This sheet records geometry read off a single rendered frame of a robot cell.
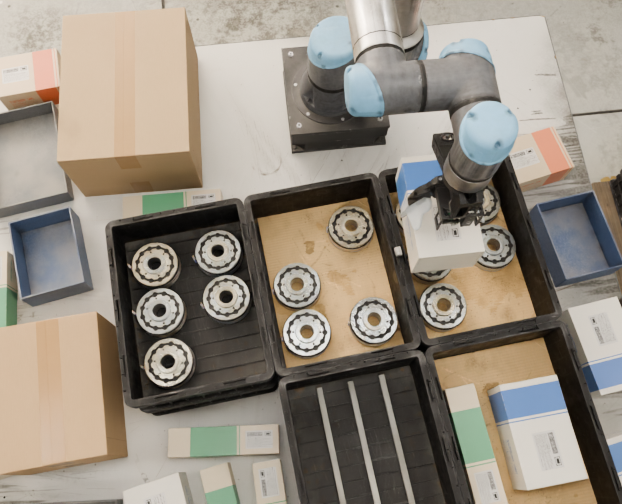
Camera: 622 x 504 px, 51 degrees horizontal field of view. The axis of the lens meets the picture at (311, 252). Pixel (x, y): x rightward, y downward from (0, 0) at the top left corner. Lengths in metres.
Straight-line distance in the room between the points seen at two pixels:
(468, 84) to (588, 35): 2.08
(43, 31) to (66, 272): 1.51
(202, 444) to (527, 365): 0.72
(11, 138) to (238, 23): 1.26
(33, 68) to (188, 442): 1.04
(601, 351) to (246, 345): 0.79
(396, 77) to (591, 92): 1.98
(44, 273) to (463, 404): 1.03
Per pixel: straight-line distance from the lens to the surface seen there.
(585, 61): 2.95
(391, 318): 1.41
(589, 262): 1.75
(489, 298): 1.50
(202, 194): 1.63
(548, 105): 1.91
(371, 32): 1.00
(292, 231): 1.49
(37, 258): 1.74
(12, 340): 1.53
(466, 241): 1.20
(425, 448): 1.42
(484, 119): 0.92
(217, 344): 1.44
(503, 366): 1.47
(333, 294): 1.45
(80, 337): 1.47
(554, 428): 1.39
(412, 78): 0.96
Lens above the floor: 2.23
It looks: 71 degrees down
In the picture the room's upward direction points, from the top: 1 degrees clockwise
